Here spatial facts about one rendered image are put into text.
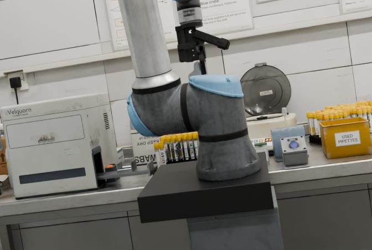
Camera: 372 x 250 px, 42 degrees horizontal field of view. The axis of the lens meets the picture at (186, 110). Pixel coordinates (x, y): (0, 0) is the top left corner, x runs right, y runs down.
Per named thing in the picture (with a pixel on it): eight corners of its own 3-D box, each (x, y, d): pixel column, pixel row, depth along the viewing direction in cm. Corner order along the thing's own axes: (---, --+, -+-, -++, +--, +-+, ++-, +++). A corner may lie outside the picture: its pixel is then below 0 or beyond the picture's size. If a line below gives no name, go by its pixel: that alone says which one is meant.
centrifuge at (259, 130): (226, 160, 170) (221, 125, 170) (241, 146, 199) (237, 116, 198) (295, 153, 163) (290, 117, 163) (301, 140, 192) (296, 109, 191)
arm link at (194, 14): (201, 9, 156) (200, 5, 147) (203, 24, 156) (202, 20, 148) (178, 13, 156) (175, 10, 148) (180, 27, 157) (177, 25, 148)
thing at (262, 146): (257, 166, 151) (253, 145, 150) (257, 163, 155) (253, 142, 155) (269, 165, 150) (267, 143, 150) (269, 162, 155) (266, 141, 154)
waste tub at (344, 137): (326, 159, 145) (322, 126, 145) (322, 152, 158) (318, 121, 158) (373, 154, 143) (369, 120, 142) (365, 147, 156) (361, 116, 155)
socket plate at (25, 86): (9, 92, 220) (6, 73, 219) (11, 92, 221) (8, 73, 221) (27, 89, 219) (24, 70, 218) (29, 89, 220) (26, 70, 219)
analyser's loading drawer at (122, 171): (87, 184, 153) (84, 167, 153) (93, 179, 160) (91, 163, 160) (150, 176, 150) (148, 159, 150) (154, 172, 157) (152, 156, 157)
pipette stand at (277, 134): (277, 162, 153) (272, 130, 152) (273, 159, 159) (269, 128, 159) (309, 157, 152) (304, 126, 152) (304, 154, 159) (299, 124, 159)
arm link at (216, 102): (244, 133, 106) (235, 71, 104) (185, 139, 110) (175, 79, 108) (251, 123, 117) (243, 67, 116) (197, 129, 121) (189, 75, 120)
